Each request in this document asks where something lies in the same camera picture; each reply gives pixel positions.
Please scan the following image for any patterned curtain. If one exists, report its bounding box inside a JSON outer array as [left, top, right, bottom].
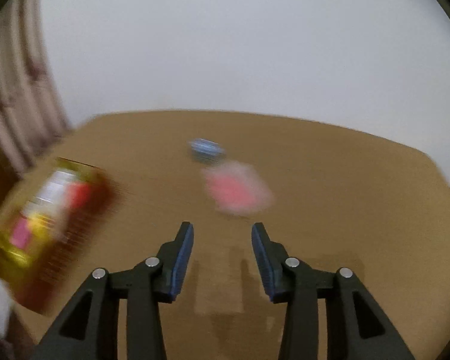
[[0, 0, 73, 181]]

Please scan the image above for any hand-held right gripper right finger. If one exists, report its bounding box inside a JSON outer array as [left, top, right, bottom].
[[251, 222, 417, 360]]

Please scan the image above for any clear box with pink pad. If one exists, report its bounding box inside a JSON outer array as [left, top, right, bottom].
[[200, 160, 276, 217]]

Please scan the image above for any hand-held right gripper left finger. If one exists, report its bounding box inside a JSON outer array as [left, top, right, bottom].
[[30, 221, 194, 360]]

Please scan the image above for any red tin box gold interior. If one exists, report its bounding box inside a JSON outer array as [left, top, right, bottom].
[[0, 157, 111, 316]]

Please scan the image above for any small blue cube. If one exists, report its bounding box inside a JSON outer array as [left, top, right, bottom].
[[187, 138, 226, 164]]

